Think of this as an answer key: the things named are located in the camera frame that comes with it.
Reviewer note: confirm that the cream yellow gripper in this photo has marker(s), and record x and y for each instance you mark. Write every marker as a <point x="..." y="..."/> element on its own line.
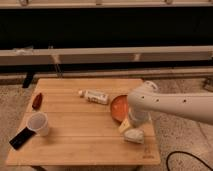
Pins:
<point x="125" y="125"/>

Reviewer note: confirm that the white sponge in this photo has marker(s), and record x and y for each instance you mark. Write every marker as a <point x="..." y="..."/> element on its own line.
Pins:
<point x="134" y="135"/>

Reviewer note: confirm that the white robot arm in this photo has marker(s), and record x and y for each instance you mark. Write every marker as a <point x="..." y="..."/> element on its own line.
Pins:
<point x="145" y="98"/>

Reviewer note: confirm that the orange ceramic bowl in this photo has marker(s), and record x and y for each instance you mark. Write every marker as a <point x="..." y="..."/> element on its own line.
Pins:
<point x="119" y="108"/>

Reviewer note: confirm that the white lying bottle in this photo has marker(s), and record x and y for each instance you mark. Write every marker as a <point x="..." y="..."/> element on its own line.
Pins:
<point x="94" y="96"/>

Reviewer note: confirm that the wooden folding table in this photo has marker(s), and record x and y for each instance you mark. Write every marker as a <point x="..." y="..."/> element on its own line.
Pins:
<point x="83" y="133"/>

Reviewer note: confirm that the white plastic cup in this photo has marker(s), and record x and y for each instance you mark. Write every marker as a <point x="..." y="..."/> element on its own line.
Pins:
<point x="38" y="122"/>

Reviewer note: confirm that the dark red small object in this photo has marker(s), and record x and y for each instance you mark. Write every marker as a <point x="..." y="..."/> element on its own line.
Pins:
<point x="37" y="101"/>

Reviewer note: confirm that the black rectangular remote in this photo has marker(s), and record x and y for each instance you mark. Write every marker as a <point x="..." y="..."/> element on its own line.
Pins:
<point x="21" y="138"/>

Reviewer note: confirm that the long grey wall rail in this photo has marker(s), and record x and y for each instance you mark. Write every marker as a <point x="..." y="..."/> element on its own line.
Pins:
<point x="30" y="56"/>

